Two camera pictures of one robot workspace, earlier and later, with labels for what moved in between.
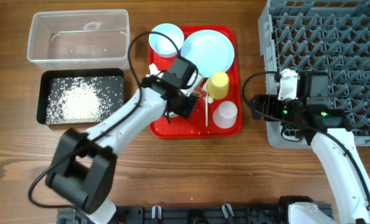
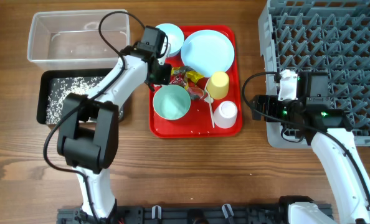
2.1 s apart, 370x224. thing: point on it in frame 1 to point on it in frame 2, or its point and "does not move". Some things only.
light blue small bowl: (161, 45) does not move
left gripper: (185, 112) to (165, 78)
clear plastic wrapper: (199, 93) does not move
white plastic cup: (225, 115) does not move
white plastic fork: (206, 87) to (212, 118)
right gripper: (271, 100) does not move
